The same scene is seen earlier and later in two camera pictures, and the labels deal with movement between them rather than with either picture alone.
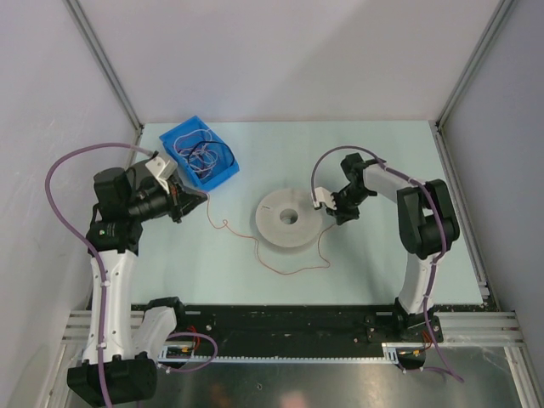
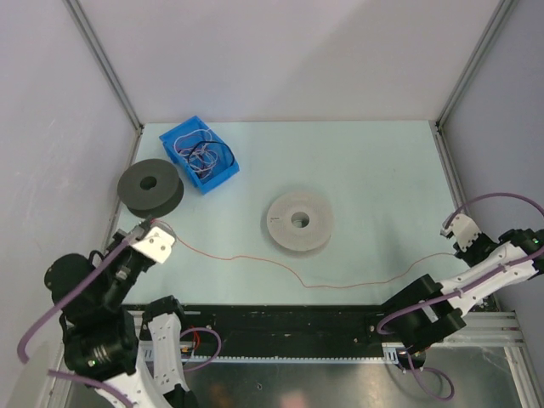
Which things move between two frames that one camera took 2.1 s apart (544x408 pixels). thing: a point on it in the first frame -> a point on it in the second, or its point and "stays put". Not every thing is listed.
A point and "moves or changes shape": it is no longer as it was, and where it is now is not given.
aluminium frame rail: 487,329 stays put
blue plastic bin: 207,159 stays put
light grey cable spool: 305,229 moves or changes shape
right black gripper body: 348,202 -> 477,251
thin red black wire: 257,247 -> 289,269
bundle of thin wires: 201,151 stays put
